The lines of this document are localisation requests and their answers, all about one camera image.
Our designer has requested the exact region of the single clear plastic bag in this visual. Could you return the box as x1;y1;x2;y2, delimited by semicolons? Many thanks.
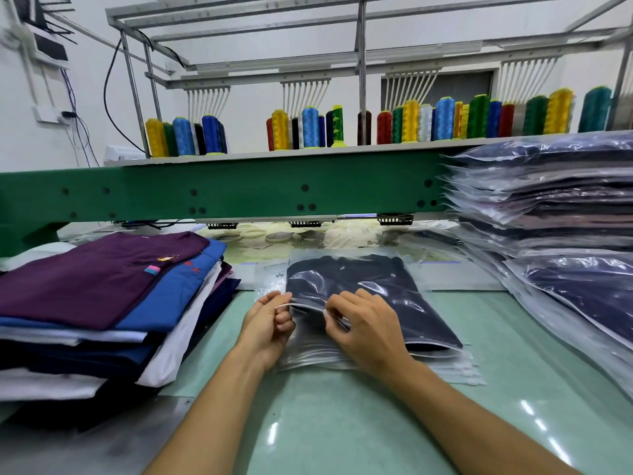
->
282;252;466;357

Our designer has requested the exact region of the person's right hand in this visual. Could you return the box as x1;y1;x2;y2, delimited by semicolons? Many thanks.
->
324;288;411;377

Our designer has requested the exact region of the person's left forearm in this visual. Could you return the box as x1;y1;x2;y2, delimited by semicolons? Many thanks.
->
143;349;273;475

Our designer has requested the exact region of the person's left hand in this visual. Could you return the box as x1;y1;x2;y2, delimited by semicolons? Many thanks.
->
232;290;296;370

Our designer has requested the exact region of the black hanging cable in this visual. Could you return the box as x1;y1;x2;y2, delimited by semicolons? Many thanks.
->
103;34;150;156

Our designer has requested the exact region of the stack of bagged garments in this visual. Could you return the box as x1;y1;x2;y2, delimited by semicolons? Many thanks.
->
445;131;633;396

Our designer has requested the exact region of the person's right forearm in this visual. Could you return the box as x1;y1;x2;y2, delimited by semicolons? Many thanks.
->
380;356;585;475

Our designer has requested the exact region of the green machine beam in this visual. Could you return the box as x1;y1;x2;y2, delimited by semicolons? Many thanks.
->
0;148;476;255

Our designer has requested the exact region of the white box device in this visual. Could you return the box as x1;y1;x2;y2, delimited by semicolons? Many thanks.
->
104;143;148;166

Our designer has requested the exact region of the wall router with antennas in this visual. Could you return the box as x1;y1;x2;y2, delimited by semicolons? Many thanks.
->
10;0;75;67

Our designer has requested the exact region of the grey metal thread rack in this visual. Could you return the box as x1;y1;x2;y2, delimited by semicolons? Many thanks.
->
104;0;633;154

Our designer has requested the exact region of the navy garment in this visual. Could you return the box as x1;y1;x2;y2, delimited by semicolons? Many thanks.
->
287;256;461;350

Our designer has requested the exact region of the white wall socket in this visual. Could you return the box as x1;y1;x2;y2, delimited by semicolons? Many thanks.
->
34;106;73;125

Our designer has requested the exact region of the row of coloured thread spools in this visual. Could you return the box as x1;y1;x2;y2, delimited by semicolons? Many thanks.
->
143;86;633;159

